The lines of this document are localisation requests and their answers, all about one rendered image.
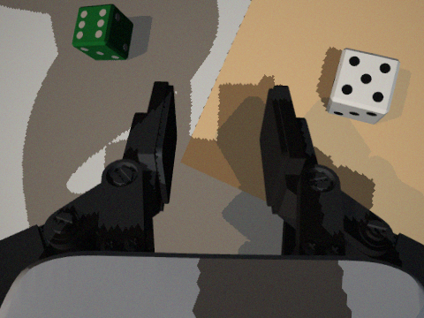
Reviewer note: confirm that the green die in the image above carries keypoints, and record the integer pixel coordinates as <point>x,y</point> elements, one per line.
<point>103,32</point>

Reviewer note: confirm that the grey die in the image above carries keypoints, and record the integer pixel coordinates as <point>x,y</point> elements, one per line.
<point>363,86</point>

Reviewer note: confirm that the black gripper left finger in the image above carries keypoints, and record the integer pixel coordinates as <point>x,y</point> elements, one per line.
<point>133,190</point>

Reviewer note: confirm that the tan flat mat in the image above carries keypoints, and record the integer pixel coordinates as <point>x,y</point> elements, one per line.
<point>298,43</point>

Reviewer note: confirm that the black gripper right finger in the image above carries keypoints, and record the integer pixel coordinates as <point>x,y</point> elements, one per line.
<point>308,196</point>

